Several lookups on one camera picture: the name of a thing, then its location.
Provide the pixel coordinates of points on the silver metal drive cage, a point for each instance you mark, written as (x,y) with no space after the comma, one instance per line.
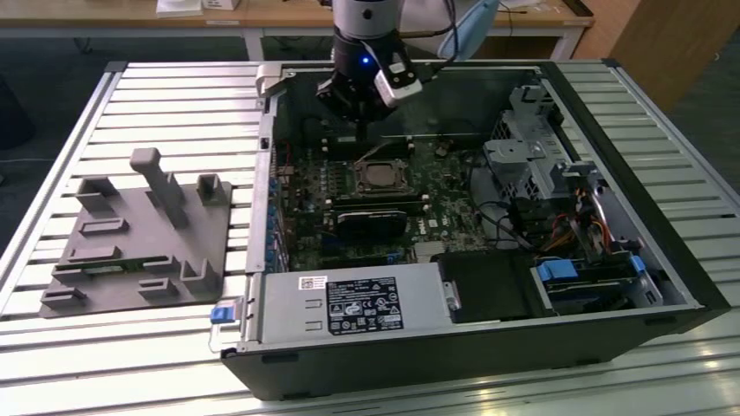
(532,169)

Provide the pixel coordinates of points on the black PC case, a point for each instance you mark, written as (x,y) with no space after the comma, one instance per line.
(404,364)

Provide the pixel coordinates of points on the metal disk bay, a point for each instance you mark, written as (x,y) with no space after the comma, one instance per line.
(647,294)

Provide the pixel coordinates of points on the wooden desk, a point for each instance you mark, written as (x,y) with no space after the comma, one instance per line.
(277,13)

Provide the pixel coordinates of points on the silver CPU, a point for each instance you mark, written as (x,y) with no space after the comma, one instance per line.
(383,174)

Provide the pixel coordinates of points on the blue disk carrier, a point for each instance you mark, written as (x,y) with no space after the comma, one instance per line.
(557,273)

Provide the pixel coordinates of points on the green RAM stick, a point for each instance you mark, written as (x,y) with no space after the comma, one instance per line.
(132,262)

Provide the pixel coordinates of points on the grey parts rack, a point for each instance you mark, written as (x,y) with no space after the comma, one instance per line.
(144,242)

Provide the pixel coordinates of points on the blue case latch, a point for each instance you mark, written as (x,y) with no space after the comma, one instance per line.
(225,314)

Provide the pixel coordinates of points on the silver power supply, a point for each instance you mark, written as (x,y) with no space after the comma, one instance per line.
(289,303)

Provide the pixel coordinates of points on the white box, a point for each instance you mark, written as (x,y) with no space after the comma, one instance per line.
(179,8)
(223,4)

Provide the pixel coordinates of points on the wooden cabinet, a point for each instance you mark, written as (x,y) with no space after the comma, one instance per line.
(664,43)

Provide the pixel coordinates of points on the silver chipset heatsink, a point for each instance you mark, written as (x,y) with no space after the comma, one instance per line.
(428,248)

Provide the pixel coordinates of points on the blue plastic clip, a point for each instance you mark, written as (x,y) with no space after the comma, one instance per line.
(637,266)

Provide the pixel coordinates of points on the CPU socket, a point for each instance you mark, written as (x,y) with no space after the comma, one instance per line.
(359,187)

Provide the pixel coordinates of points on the black graphics card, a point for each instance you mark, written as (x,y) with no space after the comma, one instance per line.
(369,223)

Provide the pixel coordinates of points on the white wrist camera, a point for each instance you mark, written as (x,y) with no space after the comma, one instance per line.
(404,89)

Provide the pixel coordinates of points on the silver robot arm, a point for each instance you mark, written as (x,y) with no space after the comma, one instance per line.
(364,17)

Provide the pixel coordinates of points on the green motherboard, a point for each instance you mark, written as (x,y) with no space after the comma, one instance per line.
(445,208)

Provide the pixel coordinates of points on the black plastic cover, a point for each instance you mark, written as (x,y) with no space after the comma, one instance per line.
(491,286)

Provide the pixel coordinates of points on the silver coin cell battery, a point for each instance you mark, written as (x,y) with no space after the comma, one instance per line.
(440,150)

